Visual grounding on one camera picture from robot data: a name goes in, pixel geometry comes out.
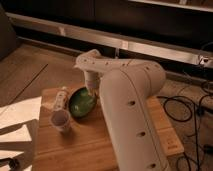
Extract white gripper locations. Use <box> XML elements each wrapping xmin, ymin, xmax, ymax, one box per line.
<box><xmin>53</xmin><ymin>71</ymin><xmax>100</xmax><ymax>110</ymax></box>

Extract white paper cup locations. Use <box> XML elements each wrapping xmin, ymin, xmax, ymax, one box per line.
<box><xmin>50</xmin><ymin>110</ymin><xmax>71</xmax><ymax>133</ymax></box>

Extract metal shelf rail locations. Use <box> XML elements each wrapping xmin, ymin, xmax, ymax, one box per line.
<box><xmin>6</xmin><ymin>12</ymin><xmax>213</xmax><ymax>69</ymax></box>

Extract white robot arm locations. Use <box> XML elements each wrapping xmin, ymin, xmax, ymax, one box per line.
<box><xmin>75</xmin><ymin>49</ymin><xmax>171</xmax><ymax>171</ymax></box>

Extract green ceramic bowl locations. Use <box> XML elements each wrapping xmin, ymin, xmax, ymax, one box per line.
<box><xmin>68</xmin><ymin>87</ymin><xmax>97</xmax><ymax>118</ymax></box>

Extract black cables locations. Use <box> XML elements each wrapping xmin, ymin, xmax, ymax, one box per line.
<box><xmin>156</xmin><ymin>49</ymin><xmax>213</xmax><ymax>171</ymax></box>

